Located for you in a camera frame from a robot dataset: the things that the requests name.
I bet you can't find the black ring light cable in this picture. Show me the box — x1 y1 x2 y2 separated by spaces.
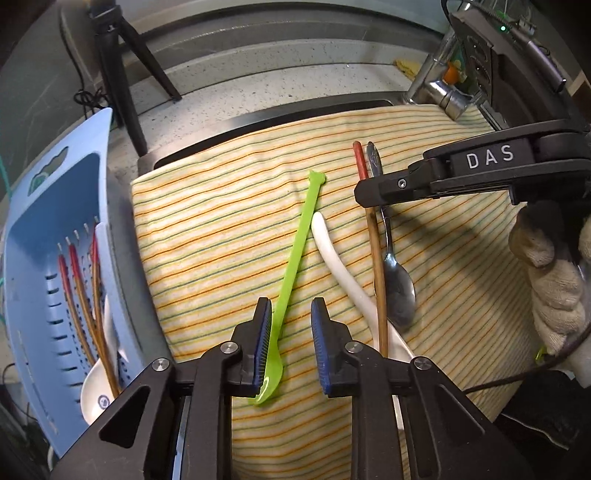
74 46 114 112

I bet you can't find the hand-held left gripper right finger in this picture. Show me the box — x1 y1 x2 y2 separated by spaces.
311 298 522 480

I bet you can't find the metal spoon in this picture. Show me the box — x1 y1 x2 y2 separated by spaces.
366 142 416 328

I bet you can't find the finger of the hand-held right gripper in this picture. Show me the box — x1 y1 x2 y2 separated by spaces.
355 159 435 208

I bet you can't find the person's right hand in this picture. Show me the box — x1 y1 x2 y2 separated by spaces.
509 202 591 385

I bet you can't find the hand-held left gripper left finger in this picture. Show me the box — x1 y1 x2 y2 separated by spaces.
48 296 273 480

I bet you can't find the green plastic spoon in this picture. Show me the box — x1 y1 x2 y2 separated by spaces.
248 170 326 407

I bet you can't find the black tripod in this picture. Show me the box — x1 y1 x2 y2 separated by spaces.
90 0 183 158

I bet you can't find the blue plastic basket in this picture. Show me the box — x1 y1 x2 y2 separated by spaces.
0 107 160 457

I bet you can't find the chrome faucet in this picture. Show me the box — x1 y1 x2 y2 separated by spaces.
402 28 478 121

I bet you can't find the striped yellow cloth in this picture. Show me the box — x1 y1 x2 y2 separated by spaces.
130 105 546 480

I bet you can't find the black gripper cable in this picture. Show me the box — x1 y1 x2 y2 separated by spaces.
464 323 591 395

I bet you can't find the person's dark clothing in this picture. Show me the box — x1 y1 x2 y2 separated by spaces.
499 369 591 462

